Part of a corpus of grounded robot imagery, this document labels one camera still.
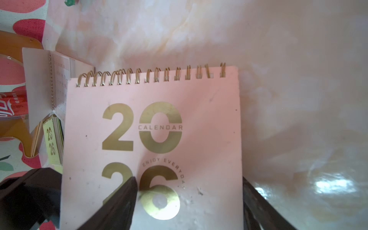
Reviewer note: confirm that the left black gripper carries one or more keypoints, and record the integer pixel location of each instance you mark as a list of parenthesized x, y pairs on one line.
[(30, 200)]

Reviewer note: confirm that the red soda can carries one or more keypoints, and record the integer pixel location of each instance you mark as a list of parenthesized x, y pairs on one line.
[(13, 104)]

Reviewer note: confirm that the open pink 2026 calendar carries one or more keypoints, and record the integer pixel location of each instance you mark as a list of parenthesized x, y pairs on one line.
[(47, 74)]

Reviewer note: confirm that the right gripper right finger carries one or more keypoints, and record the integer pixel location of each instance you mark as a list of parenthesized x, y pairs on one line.
[(258, 213)]

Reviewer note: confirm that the pink 2026 calendar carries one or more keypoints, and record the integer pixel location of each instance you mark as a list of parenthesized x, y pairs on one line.
[(47, 74), (178, 132)]

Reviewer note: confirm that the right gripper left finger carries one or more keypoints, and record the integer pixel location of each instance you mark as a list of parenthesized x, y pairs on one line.
[(117, 212)]

